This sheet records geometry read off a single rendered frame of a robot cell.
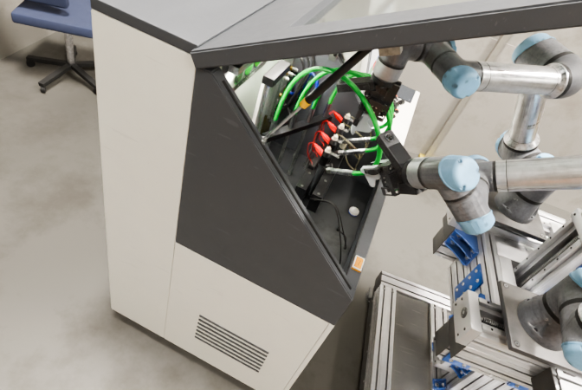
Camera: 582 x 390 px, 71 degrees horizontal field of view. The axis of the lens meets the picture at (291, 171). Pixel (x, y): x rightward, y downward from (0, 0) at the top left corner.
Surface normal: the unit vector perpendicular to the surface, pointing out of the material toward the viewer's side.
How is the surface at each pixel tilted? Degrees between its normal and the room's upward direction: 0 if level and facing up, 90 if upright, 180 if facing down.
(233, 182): 90
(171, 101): 90
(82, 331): 0
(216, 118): 90
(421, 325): 0
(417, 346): 0
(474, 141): 90
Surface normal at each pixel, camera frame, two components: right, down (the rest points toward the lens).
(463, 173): 0.40, 0.00
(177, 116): -0.36, 0.55
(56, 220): 0.26, -0.71
